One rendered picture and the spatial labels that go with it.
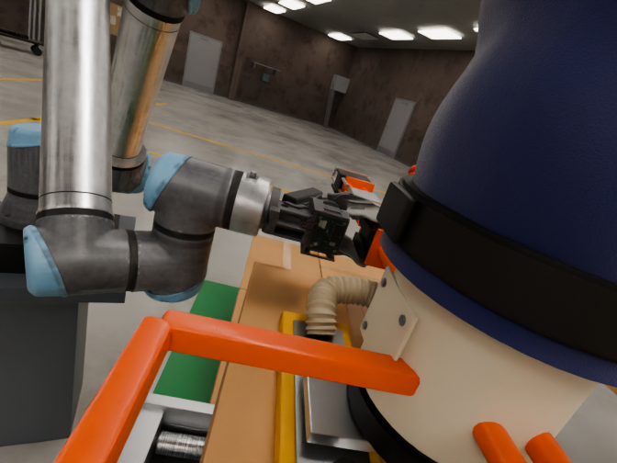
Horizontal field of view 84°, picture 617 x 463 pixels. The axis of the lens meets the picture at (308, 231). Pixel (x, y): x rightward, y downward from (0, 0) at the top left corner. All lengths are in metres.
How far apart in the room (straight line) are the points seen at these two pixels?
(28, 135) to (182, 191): 0.71
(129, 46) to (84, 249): 0.52
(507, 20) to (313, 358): 0.25
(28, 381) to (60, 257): 1.02
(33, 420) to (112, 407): 1.43
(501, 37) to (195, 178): 0.38
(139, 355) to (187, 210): 0.30
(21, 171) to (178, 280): 0.72
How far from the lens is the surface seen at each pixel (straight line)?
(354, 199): 0.55
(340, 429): 0.35
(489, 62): 0.26
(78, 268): 0.52
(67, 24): 0.67
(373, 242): 0.51
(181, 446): 1.02
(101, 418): 0.21
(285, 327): 0.48
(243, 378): 0.42
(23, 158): 1.18
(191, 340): 0.26
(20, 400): 1.57
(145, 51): 0.91
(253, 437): 0.38
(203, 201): 0.49
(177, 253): 0.53
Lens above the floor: 1.39
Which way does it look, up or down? 21 degrees down
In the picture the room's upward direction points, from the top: 18 degrees clockwise
